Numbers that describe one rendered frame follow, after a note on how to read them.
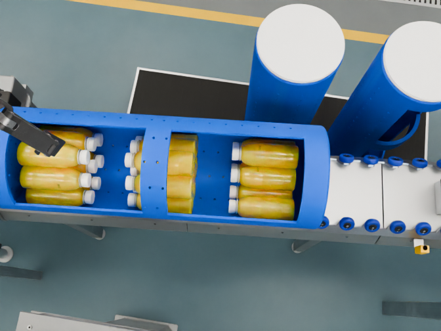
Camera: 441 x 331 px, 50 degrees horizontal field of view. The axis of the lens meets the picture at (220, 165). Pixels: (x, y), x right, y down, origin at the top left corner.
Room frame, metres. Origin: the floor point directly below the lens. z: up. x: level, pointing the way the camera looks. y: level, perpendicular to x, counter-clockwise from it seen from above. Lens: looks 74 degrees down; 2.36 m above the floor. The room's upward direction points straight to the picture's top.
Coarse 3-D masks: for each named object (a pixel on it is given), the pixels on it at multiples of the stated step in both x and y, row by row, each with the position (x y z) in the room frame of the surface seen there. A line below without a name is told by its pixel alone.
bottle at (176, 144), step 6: (174, 138) 0.43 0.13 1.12; (180, 138) 0.43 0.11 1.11; (138, 144) 0.41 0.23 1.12; (174, 144) 0.40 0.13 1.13; (180, 144) 0.40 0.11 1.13; (186, 144) 0.40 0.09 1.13; (192, 144) 0.40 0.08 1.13; (138, 150) 0.39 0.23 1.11; (180, 150) 0.39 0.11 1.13; (186, 150) 0.39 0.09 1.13; (192, 150) 0.39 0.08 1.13
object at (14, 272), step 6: (0, 270) 0.11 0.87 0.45; (6, 270) 0.11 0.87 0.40; (12, 270) 0.11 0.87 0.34; (18, 270) 0.12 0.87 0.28; (24, 270) 0.12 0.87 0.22; (30, 270) 0.13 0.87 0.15; (12, 276) 0.09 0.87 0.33; (18, 276) 0.09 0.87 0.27; (24, 276) 0.09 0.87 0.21; (30, 276) 0.10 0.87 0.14; (36, 276) 0.10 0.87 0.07
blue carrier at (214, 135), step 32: (96, 128) 0.49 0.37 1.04; (128, 128) 0.42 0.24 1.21; (160, 128) 0.42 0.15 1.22; (192, 128) 0.42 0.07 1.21; (224, 128) 0.42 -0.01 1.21; (256, 128) 0.43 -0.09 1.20; (288, 128) 0.43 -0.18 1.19; (320, 128) 0.43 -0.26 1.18; (0, 160) 0.33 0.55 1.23; (160, 160) 0.33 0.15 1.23; (224, 160) 0.41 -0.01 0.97; (320, 160) 0.33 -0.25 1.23; (0, 192) 0.26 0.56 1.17; (96, 192) 0.31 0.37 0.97; (128, 192) 0.31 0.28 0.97; (160, 192) 0.26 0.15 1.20; (224, 192) 0.31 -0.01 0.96; (320, 192) 0.25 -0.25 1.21; (256, 224) 0.19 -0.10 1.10; (288, 224) 0.19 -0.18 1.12; (320, 224) 0.19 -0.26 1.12
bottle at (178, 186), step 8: (136, 176) 0.32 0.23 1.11; (168, 176) 0.32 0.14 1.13; (176, 176) 0.32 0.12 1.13; (184, 176) 0.32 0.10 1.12; (192, 176) 0.32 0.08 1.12; (136, 184) 0.30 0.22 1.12; (168, 184) 0.29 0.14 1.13; (176, 184) 0.29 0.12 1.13; (184, 184) 0.29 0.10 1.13; (192, 184) 0.30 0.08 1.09; (168, 192) 0.27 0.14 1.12; (176, 192) 0.27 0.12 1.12; (184, 192) 0.27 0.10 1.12; (192, 192) 0.28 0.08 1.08
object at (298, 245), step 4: (296, 240) 0.26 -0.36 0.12; (300, 240) 0.25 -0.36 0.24; (304, 240) 0.24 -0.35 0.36; (308, 240) 0.22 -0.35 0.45; (312, 240) 0.22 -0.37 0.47; (316, 240) 0.22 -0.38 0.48; (292, 244) 0.26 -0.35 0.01; (296, 244) 0.24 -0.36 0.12; (300, 244) 0.23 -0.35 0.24; (304, 244) 0.22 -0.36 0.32; (308, 244) 0.22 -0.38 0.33; (312, 244) 0.22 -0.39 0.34; (292, 248) 0.24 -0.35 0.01; (296, 248) 0.23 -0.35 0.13; (300, 248) 0.22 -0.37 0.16; (304, 248) 0.22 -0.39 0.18; (296, 252) 0.22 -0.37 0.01
